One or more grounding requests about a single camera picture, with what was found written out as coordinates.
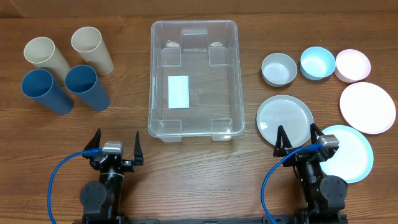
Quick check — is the clear plastic storage bin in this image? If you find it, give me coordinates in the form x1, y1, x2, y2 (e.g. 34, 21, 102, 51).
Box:
148, 20, 245, 142

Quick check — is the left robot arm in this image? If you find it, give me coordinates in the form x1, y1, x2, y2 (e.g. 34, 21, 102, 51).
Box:
80, 129, 144, 224

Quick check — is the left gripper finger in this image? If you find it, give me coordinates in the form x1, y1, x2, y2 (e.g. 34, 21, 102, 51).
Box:
84, 128, 101, 151
133, 131, 144, 166

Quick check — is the pink bowl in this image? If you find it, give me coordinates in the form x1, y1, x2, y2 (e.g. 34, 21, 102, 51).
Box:
335, 49, 371, 83

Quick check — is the right blue cable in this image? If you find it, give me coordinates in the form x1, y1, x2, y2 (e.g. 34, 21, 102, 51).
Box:
260, 143, 323, 224

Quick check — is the beige cup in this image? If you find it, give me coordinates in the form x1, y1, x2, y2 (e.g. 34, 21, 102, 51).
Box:
24, 37, 71, 85
71, 27, 114, 76

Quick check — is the blue cup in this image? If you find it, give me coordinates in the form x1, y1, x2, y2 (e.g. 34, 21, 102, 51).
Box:
21, 68, 74, 115
65, 65, 111, 111

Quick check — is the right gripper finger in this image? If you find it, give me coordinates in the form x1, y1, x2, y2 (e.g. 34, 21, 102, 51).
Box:
273, 125, 293, 157
310, 123, 324, 144

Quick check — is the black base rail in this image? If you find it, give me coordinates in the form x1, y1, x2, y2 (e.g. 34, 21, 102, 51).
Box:
73, 215, 348, 224

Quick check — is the beige cup far left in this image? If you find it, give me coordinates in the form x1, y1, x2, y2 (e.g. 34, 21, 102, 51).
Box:
24, 37, 71, 85

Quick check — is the light blue plate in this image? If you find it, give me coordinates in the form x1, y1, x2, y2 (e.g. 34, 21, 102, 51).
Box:
320, 125, 374, 184

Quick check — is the grey plate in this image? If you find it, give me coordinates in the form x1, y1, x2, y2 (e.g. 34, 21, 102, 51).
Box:
256, 95, 314, 148

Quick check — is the beige cup back right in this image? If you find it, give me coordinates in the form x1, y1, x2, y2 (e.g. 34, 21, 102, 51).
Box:
71, 27, 114, 76

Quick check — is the light blue bowl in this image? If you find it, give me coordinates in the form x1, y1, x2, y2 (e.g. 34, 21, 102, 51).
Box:
300, 46, 336, 81

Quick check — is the left blue cable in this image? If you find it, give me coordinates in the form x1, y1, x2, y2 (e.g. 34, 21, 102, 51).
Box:
47, 148, 103, 224

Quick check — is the grey bowl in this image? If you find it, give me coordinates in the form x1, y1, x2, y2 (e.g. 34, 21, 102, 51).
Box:
261, 53, 298, 87

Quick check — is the pink plate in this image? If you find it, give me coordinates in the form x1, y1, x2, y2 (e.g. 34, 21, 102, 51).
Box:
340, 82, 396, 134

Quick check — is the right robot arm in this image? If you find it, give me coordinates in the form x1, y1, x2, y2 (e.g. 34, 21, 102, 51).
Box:
273, 123, 348, 223

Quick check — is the blue cable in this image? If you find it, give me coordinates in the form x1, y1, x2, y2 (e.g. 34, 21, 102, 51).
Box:
260, 143, 323, 224
47, 148, 103, 224

